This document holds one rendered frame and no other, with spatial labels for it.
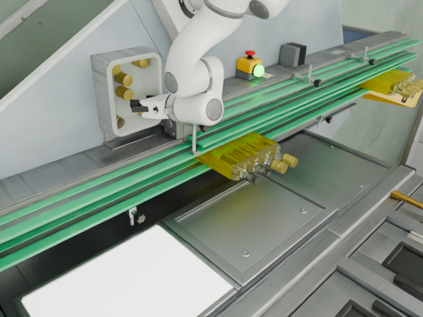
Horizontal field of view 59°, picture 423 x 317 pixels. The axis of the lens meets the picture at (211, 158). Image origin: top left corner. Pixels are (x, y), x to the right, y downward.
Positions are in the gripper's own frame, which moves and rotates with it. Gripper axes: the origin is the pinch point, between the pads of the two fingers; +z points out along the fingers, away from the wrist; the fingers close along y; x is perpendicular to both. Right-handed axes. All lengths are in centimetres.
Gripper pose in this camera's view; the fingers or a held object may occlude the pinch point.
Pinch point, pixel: (143, 103)
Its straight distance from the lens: 106.6
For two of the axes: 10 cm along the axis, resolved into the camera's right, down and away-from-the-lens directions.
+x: -1.2, -9.4, -3.2
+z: -6.9, -1.6, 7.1
